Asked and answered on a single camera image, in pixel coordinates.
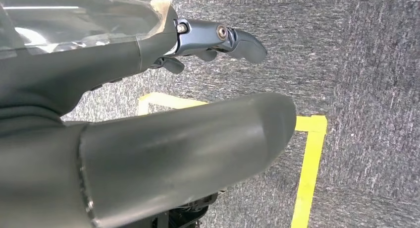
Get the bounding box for yellow floor tape marking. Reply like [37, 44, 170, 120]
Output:
[138, 92, 328, 228]

